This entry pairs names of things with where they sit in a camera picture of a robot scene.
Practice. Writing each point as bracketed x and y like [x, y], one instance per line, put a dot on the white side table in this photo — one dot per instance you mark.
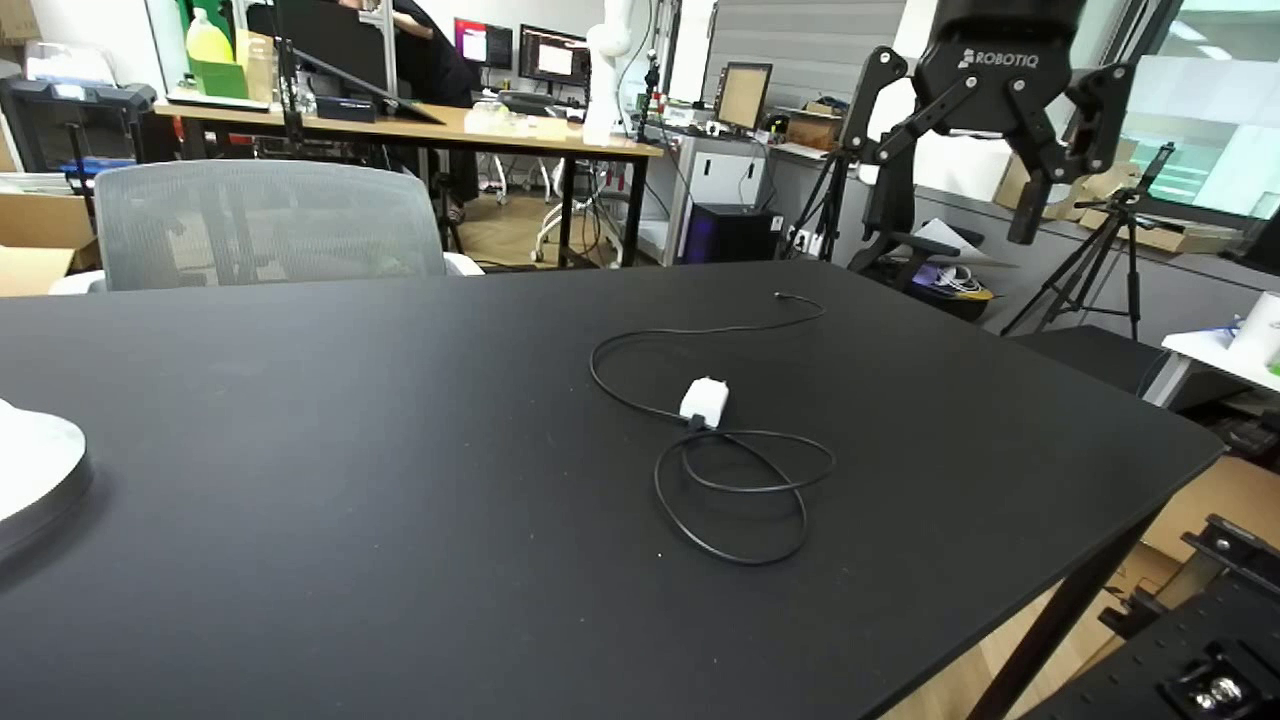
[1227, 354]

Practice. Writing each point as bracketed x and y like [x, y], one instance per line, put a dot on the brown cardboard box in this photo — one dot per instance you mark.
[32, 232]

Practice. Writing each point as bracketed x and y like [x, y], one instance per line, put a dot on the long wooden desk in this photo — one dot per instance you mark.
[441, 130]

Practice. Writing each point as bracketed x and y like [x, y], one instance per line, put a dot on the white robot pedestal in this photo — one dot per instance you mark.
[609, 67]

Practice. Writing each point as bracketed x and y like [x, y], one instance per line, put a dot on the low table with clutter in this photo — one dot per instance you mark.
[946, 283]

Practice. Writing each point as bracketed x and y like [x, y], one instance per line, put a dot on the dark purple box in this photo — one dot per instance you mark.
[727, 232]

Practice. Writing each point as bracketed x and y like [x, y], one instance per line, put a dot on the wooden picture frame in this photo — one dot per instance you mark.
[747, 99]

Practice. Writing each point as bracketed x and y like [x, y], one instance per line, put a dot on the black monitor on arm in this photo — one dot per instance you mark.
[333, 43]

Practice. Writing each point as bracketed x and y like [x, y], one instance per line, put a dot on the black metal frame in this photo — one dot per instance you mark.
[1200, 652]

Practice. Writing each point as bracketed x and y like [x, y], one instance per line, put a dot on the small wooden crate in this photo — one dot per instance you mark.
[811, 130]

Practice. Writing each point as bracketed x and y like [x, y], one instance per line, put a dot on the white charger adapter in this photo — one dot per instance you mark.
[705, 400]

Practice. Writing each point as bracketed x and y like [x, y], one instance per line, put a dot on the white framed green panel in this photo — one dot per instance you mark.
[212, 75]

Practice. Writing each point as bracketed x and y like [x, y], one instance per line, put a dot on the black equipment case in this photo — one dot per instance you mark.
[67, 122]

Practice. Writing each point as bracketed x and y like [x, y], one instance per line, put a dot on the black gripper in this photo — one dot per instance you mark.
[1006, 67]

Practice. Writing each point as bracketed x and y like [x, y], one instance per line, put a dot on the small black tripod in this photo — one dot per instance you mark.
[829, 173]

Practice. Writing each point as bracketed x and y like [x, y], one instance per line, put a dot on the clear round mounting plate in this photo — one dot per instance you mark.
[32, 460]

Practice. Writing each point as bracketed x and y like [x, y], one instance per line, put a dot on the monitor with pink screen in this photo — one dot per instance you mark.
[472, 43]

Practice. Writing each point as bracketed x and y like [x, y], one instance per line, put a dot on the grey mesh office chair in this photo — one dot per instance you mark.
[267, 227]

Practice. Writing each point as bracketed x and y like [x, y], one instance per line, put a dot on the dark computer monitor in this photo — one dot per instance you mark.
[553, 63]

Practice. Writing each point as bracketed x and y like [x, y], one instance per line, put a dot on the black camera tripod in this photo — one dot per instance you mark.
[1148, 168]

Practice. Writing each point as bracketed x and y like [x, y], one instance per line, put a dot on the white drawer cabinet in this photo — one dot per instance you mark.
[727, 173]

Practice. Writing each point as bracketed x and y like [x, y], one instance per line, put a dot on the open cardboard box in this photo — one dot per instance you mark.
[1095, 203]

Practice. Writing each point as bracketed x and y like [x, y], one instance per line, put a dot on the black table leg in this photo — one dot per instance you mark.
[1055, 626]

